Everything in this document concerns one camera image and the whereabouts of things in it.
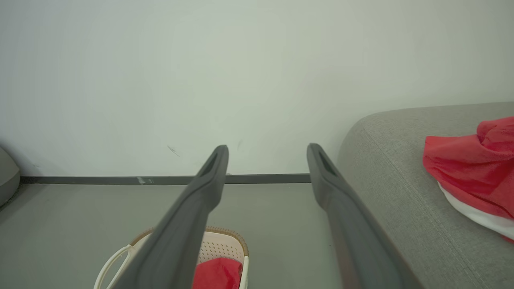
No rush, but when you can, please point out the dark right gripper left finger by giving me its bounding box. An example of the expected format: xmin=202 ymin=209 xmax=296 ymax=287
xmin=112 ymin=145 xmax=229 ymax=289

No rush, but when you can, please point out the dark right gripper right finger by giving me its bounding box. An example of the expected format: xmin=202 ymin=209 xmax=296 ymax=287
xmin=306 ymin=143 xmax=424 ymax=289

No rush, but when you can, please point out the red jersey with black patch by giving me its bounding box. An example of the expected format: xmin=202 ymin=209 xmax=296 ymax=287
xmin=192 ymin=257 xmax=244 ymax=289

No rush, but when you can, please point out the red and white garment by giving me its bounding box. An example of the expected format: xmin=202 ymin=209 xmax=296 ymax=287
xmin=422 ymin=116 xmax=514 ymax=244

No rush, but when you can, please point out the cream perforated laundry basket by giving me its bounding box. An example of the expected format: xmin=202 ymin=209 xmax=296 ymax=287
xmin=94 ymin=226 xmax=250 ymax=289

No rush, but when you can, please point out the grey fabric sofa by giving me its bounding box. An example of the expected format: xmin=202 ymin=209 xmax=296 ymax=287
xmin=337 ymin=102 xmax=514 ymax=289

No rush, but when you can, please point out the grey rounded object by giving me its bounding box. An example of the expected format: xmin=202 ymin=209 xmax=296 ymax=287
xmin=0 ymin=146 xmax=20 ymax=208

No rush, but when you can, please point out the black wall baseboard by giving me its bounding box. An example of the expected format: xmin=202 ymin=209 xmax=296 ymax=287
xmin=20 ymin=173 xmax=312 ymax=185

